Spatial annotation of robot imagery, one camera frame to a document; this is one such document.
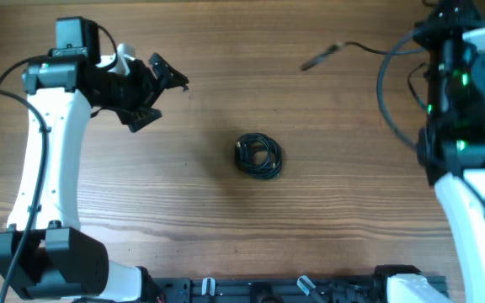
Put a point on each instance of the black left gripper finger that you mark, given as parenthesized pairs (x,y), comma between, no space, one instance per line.
(136,120)
(167,77)

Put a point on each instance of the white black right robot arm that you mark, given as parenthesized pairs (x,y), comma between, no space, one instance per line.
(451,144)

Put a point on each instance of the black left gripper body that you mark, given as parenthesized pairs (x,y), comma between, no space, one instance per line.
(135,90)

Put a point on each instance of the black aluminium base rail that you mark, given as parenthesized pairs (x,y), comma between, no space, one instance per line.
(348,289)

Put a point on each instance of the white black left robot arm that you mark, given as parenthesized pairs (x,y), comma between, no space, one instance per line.
(44,255)

